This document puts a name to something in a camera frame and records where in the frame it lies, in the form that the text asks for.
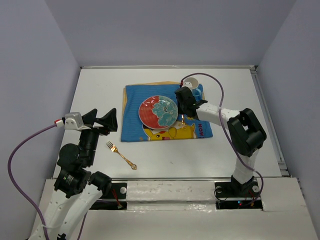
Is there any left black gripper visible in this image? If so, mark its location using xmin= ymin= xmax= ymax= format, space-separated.
xmin=80 ymin=106 xmax=119 ymax=165

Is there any blue mug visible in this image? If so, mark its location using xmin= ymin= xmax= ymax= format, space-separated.
xmin=185 ymin=77 xmax=203 ymax=99

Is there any gold spoon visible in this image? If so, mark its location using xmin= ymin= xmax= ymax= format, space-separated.
xmin=181 ymin=114 xmax=187 ymax=129

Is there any gold fork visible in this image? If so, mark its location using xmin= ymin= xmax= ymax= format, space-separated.
xmin=106 ymin=141 xmax=138 ymax=170

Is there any red and teal plate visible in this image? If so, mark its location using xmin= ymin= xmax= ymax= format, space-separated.
xmin=138 ymin=95 xmax=179 ymax=130

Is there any blue pikachu placemat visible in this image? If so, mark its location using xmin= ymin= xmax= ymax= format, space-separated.
xmin=121 ymin=82 xmax=213 ymax=142

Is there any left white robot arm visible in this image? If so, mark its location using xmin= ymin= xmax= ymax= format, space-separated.
xmin=30 ymin=108 xmax=118 ymax=240

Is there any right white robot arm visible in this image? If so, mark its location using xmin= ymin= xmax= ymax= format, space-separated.
xmin=175 ymin=86 xmax=267 ymax=198

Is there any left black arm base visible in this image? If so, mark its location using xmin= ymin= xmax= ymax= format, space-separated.
xmin=90 ymin=182 xmax=128 ymax=211

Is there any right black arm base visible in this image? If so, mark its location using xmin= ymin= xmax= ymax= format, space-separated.
xmin=213 ymin=181 xmax=263 ymax=210

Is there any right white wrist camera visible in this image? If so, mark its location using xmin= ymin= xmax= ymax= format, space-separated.
xmin=180 ymin=79 xmax=193 ymax=89

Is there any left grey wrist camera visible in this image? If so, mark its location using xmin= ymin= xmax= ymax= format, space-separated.
xmin=54 ymin=112 xmax=90 ymax=131

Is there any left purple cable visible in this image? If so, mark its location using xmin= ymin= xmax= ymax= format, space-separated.
xmin=7 ymin=121 xmax=88 ymax=240

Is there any metal table rail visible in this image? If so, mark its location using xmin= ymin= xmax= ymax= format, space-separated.
xmin=72 ymin=66 xmax=282 ymax=179

